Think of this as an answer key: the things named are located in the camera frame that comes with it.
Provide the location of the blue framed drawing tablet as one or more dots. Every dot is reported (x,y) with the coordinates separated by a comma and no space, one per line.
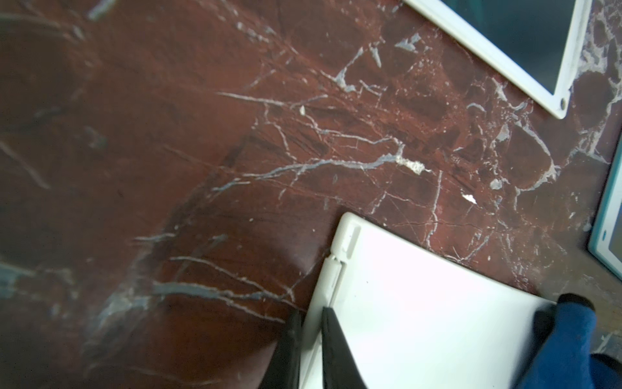
(605,240)

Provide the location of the blue microfiber cloth black trim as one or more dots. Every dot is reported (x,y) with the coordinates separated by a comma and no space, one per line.
(564,359)

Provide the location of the white drawing tablet front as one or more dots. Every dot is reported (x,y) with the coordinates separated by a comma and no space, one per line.
(415,320)

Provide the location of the white drawing tablet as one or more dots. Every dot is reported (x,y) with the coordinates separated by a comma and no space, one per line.
(415,320)
(535,44)

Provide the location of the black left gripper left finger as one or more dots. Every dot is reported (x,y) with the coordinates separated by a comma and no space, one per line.
(283,371)

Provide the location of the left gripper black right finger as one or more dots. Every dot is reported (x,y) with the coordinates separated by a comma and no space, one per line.
(339,370)

